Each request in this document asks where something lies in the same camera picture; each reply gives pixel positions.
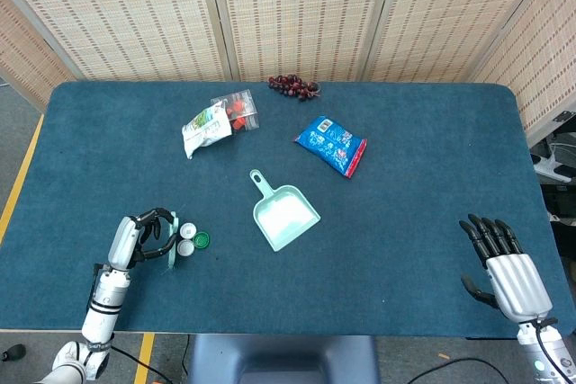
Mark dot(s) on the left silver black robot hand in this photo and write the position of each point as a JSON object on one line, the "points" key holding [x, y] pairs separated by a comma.
{"points": [[135, 238]]}

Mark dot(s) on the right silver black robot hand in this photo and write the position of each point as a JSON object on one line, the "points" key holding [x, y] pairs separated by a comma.
{"points": [[513, 274]]}

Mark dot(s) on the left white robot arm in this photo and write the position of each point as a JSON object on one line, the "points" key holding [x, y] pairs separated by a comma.
{"points": [[96, 316]]}

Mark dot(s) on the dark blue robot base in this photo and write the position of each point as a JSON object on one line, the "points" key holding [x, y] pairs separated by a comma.
{"points": [[281, 359]]}

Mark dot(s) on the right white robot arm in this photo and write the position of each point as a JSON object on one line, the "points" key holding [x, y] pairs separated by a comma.
{"points": [[542, 352]]}

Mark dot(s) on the white bottle cap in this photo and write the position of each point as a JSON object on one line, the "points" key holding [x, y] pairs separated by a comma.
{"points": [[188, 230], [185, 247]]}

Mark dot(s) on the green bottle cap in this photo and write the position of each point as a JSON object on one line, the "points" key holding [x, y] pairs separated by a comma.
{"points": [[202, 240]]}

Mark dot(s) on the white green snack bag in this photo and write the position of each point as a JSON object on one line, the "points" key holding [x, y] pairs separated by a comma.
{"points": [[204, 130]]}

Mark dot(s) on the mint green dustpan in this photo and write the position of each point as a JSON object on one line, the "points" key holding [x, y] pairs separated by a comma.
{"points": [[281, 215]]}

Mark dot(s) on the teal felt table mat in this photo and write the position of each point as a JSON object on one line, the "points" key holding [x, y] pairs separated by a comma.
{"points": [[288, 276]]}

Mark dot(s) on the clear bag of red pieces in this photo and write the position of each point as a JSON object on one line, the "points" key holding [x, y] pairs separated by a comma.
{"points": [[240, 109]]}

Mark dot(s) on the blue snack bag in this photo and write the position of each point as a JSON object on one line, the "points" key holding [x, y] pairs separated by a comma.
{"points": [[330, 145]]}

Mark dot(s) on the bunch of dark red grapes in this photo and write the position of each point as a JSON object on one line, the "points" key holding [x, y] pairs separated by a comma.
{"points": [[292, 85]]}

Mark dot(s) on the woven bamboo folding screen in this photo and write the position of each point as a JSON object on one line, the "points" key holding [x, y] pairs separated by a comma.
{"points": [[288, 15]]}

